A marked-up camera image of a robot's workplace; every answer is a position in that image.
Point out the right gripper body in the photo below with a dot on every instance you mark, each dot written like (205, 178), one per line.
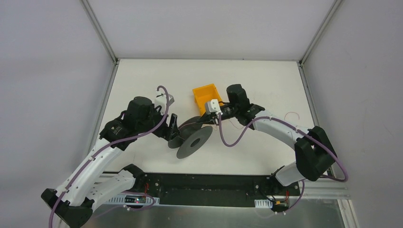
(218, 116)

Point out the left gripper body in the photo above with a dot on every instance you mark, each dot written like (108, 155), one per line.
(167, 126)

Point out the black cable spool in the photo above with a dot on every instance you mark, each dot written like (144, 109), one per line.
(189, 137)

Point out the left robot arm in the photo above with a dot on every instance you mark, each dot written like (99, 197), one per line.
(77, 198)

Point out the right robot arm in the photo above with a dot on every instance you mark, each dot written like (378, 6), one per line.
(314, 153)

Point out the yellow plastic bin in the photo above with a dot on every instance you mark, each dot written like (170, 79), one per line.
(204, 94)

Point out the left controller board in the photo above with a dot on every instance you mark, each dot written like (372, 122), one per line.
(135, 199)

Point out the controller board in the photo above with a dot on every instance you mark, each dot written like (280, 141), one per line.
(135, 199)
(280, 205)

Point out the right controller board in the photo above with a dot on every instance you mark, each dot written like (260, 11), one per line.
(280, 205)

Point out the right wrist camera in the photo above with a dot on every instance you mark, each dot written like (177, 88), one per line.
(213, 107)

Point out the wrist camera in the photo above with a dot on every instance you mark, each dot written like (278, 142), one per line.
(162, 101)
(213, 107)

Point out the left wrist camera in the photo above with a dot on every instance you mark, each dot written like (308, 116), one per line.
(162, 101)

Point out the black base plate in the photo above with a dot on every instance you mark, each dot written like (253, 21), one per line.
(211, 190)

